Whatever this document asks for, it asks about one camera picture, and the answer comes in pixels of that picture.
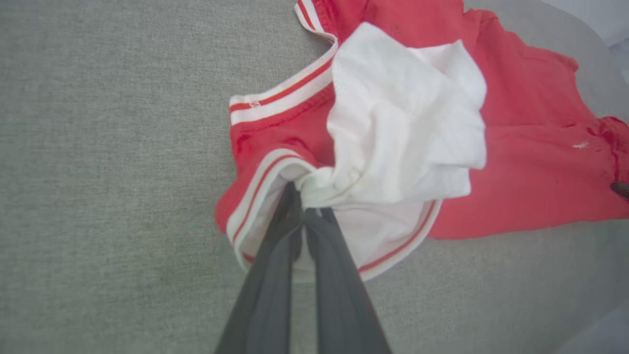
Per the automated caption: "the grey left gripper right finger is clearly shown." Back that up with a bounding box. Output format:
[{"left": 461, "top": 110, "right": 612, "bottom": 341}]
[{"left": 305, "top": 207, "right": 393, "bottom": 354}]

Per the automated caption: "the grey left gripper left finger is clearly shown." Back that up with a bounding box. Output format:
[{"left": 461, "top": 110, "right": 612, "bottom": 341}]
[{"left": 215, "top": 181, "right": 304, "bottom": 354}]

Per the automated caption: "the red and white garment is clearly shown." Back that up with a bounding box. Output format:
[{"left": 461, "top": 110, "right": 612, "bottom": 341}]
[{"left": 214, "top": 0, "right": 629, "bottom": 284}]

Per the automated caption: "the grey fabric sofa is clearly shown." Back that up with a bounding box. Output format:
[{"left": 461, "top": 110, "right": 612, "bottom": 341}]
[{"left": 0, "top": 0, "right": 629, "bottom": 354}]

